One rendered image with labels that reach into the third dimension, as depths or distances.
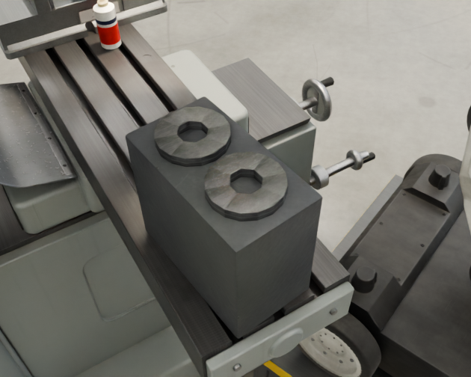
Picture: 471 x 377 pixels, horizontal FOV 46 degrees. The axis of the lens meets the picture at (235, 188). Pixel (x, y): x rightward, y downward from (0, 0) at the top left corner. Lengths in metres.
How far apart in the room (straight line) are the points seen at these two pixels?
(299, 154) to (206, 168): 0.71
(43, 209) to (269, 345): 0.52
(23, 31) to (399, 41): 2.11
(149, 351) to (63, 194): 0.62
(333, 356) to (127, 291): 0.50
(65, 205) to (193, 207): 0.52
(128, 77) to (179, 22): 1.96
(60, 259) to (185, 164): 0.59
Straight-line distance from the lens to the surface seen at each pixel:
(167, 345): 1.55
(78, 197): 1.08
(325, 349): 1.25
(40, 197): 1.06
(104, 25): 1.14
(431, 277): 1.26
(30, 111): 1.18
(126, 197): 0.86
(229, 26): 2.98
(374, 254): 1.24
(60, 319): 1.33
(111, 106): 1.03
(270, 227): 0.57
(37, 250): 1.13
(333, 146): 2.30
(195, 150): 0.63
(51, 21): 1.20
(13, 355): 1.35
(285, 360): 1.30
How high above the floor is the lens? 1.58
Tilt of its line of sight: 48 degrees down
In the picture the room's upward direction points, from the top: 1 degrees counter-clockwise
